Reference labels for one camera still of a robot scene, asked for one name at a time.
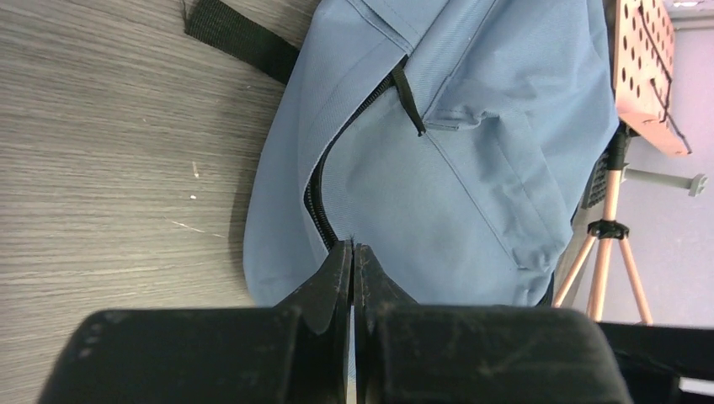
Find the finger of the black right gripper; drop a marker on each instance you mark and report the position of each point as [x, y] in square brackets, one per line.
[653, 360]

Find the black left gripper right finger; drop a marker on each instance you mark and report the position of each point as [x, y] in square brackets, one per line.
[412, 353]

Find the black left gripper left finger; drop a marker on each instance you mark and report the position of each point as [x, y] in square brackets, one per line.
[294, 352]

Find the blue grey student backpack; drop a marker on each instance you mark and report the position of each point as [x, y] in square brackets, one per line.
[455, 138]

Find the pink perforated music stand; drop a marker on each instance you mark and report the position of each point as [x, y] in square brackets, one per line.
[641, 36]

